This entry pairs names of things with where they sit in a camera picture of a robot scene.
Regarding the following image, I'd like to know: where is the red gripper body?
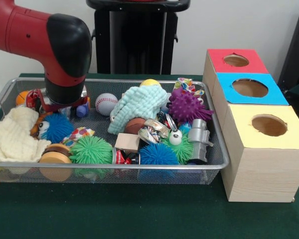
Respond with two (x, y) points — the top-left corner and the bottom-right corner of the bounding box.
(37, 89), (90, 113)

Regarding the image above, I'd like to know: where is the clear plastic bottle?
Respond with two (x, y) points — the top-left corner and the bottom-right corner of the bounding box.
(57, 106), (72, 120)

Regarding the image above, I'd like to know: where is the cream knitted cloth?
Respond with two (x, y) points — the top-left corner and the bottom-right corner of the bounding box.
(0, 107), (52, 162)

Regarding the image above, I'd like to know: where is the mint green knitted cloth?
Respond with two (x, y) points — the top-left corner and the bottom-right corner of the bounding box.
(107, 85), (168, 135)

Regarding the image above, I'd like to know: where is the silver toy robot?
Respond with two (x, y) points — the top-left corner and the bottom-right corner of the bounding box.
(188, 119), (214, 165)

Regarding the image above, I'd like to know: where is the silver mesh bin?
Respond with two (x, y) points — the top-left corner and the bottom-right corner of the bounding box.
(0, 77), (230, 185)

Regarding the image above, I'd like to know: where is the wooden three-hole box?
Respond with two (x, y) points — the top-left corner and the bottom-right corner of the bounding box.
(202, 48), (299, 203)

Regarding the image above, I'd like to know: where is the blue spiky ball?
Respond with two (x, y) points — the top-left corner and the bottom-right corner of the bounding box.
(139, 142), (180, 165)
(37, 114), (75, 144)

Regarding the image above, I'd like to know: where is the white baseball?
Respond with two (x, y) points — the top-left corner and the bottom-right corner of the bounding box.
(95, 93), (119, 117)

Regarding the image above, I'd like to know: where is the green spiky toy with eyes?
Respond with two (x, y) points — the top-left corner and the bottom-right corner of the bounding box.
(161, 128), (194, 165)
(69, 136), (114, 164)

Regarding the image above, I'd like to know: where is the plain wooden block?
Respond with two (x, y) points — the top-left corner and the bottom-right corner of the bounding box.
(114, 133), (141, 153)

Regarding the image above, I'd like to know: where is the purple spiky ball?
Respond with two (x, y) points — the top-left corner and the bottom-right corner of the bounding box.
(168, 87), (214, 122)

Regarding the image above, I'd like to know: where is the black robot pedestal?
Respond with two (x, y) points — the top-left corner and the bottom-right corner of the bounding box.
(86, 0), (191, 75)

